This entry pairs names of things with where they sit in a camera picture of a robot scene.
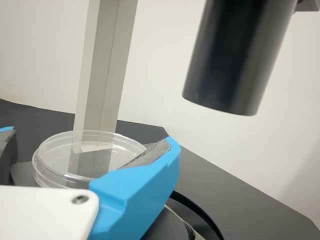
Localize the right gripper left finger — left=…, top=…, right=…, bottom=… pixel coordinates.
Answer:
left=0, top=126, right=19, bottom=186

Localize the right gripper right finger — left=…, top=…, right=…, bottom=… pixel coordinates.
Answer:
left=88, top=136, right=182, bottom=240

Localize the petri dish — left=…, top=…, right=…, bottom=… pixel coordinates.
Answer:
left=31, top=130, right=148, bottom=190

